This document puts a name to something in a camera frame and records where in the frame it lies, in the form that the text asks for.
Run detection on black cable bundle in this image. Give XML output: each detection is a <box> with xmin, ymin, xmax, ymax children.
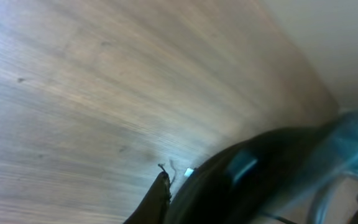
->
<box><xmin>166</xmin><ymin>107</ymin><xmax>358</xmax><ymax>224</ymax></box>

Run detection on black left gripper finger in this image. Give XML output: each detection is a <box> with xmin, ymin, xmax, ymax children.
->
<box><xmin>124</xmin><ymin>171</ymin><xmax>172</xmax><ymax>224</ymax></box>

